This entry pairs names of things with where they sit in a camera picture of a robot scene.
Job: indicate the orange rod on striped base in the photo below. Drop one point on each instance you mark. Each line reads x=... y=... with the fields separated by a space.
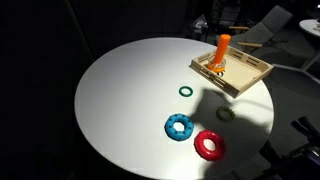
x=221 y=50

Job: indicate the black and purple clamp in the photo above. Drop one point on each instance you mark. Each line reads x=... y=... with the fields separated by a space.
x=305 y=128

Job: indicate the crumpled plastic bag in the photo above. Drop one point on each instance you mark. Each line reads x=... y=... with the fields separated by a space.
x=200 y=24

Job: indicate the wooden tray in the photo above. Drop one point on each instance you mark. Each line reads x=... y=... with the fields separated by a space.
x=240 y=75

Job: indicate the white round side table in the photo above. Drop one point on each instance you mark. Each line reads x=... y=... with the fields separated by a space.
x=310 y=26

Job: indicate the grey lounge chair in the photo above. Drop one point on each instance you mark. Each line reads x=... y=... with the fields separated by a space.
x=270 y=25

